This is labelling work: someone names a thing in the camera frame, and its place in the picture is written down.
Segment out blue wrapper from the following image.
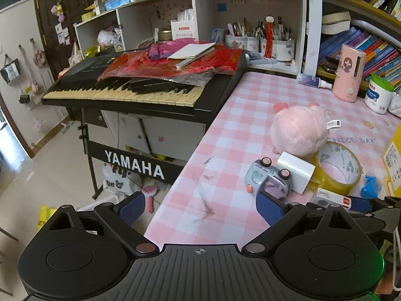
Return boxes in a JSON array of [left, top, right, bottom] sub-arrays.
[[360, 175, 381, 199]]

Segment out small white red box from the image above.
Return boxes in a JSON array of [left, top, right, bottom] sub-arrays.
[[311, 188, 351, 211]]

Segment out yellow tape roll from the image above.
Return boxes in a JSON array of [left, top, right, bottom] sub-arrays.
[[308, 141, 362, 196]]

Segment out white charger plug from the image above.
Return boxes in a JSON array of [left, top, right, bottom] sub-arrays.
[[277, 152, 315, 195]]

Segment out yellow cardboard box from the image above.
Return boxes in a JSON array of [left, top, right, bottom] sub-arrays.
[[382, 127, 401, 198]]

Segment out pink pig plush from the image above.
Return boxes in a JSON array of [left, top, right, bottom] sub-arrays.
[[270, 103, 341, 158]]

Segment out keyboard stand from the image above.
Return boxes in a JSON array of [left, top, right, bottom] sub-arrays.
[[78, 108, 186, 200]]

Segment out pink checkered tablecloth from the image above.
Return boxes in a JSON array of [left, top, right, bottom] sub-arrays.
[[145, 72, 400, 246]]

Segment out white jar green lid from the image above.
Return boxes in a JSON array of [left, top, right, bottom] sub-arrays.
[[364, 74, 394, 115]]

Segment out pink cylindrical humidifier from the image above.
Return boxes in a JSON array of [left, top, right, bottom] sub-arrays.
[[332, 44, 366, 103]]

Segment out small spray bottle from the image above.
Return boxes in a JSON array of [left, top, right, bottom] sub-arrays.
[[297, 73, 333, 90]]

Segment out row of colourful books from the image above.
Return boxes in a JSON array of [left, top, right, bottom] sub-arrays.
[[318, 27, 400, 86]]

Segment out red paper stack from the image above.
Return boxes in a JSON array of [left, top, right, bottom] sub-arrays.
[[98, 44, 246, 86]]

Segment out black Yamaha keyboard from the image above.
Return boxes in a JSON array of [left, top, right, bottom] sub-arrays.
[[41, 53, 246, 126]]

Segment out white pen holder cups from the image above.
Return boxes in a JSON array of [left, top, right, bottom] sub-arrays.
[[225, 35, 295, 62]]

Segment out white shelf unit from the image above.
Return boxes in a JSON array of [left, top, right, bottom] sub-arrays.
[[75, 0, 307, 75]]

